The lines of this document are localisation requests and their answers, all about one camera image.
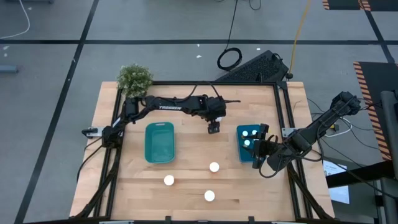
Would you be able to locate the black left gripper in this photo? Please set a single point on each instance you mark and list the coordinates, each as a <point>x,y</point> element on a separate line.
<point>214,113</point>

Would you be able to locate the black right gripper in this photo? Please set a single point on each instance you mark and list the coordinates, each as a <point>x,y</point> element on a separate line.
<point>262,149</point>

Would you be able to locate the small bluish pill bottle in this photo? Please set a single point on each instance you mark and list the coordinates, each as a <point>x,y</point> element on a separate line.
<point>254,132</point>

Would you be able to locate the white ball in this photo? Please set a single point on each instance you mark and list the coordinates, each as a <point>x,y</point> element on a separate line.
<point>209,195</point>
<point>214,167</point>

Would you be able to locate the white ball bottom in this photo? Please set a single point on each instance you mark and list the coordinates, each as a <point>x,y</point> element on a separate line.
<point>209,195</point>

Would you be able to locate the large amber pill bottle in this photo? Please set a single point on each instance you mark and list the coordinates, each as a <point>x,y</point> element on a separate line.
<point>169,180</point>

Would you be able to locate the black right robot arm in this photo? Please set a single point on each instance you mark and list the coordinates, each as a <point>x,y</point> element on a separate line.
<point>314,130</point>

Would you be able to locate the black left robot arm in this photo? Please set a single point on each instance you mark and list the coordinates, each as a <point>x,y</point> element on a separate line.
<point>169,107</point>

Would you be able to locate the blue plastic bin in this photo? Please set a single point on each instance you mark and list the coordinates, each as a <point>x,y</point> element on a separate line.
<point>244,154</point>

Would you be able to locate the teal plastic bin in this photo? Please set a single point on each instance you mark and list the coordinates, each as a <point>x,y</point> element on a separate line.
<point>160,149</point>

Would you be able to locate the black perforated computer case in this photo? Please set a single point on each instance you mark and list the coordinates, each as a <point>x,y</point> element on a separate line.
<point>255,67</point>

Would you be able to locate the yellow connector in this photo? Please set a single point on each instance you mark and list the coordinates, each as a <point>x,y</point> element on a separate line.
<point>334,127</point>

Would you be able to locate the small green potted plant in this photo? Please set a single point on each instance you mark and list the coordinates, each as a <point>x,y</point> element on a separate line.
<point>135,80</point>

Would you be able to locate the white paper sheet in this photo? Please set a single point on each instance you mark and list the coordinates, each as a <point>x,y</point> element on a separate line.
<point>340,194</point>

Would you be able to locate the black metal beam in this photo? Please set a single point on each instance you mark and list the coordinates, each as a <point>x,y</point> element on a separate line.
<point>357,175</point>

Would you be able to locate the large hazard striped floor mat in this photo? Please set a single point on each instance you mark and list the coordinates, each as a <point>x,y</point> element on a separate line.
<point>379,77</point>

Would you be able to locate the narrow hazard striped floor mat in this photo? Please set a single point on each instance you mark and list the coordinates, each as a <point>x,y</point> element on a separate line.
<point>342,4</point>

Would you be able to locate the grey floor block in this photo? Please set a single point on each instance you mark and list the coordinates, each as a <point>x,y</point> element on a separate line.
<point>7,68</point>

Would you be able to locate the silver right arm base bracket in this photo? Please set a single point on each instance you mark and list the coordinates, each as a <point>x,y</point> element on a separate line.
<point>287,132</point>

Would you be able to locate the black aluminium table frame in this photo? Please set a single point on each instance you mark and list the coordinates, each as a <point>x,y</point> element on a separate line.
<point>186,83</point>

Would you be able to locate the silver left arm base bracket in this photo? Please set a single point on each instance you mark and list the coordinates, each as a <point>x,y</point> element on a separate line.
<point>96,131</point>

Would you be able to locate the grey metal post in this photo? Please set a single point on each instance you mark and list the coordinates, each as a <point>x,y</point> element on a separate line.
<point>390,140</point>

